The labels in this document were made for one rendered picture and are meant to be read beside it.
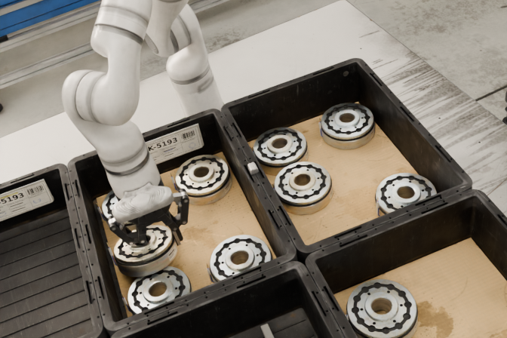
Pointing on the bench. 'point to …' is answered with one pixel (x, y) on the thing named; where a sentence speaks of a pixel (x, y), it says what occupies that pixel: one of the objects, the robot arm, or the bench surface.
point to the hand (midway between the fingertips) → (161, 241)
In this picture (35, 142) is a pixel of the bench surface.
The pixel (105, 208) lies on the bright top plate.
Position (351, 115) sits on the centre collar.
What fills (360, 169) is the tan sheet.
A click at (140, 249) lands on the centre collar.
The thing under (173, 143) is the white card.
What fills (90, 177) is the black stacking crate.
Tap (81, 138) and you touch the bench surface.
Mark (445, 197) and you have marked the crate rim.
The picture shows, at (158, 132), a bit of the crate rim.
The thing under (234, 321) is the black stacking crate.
